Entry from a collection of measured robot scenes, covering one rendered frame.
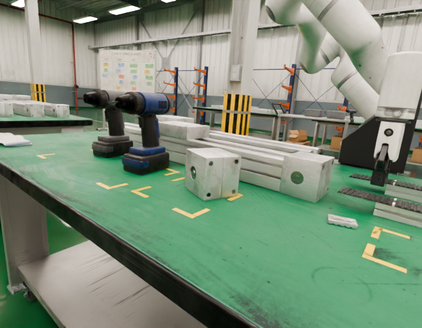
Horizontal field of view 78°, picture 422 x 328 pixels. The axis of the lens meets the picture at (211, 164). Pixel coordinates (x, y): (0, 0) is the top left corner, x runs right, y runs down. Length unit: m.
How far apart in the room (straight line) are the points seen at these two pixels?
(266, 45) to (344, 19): 8.83
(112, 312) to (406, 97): 1.13
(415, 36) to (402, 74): 7.76
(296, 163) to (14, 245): 1.21
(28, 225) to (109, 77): 5.73
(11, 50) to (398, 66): 15.69
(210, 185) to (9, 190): 0.97
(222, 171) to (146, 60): 5.86
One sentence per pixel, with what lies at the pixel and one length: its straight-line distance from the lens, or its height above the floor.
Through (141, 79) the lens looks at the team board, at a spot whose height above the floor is 1.34.
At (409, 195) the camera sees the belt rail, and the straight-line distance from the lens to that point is 0.84.
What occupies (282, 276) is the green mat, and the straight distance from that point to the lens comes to 0.37.
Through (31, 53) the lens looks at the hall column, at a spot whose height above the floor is 2.04.
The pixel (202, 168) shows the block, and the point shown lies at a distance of 0.55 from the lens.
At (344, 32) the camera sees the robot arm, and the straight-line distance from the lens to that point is 0.80.
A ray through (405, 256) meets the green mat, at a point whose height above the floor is 0.78.
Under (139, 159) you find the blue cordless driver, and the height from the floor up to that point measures 0.82.
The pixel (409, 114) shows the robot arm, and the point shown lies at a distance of 0.81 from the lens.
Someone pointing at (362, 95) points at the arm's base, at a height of 1.05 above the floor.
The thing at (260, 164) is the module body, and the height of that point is 0.84.
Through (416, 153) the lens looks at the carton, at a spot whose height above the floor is 0.35.
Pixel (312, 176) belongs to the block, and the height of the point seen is 0.84.
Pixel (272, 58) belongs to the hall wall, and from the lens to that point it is 9.41.
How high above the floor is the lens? 0.99
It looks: 14 degrees down
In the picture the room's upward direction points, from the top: 4 degrees clockwise
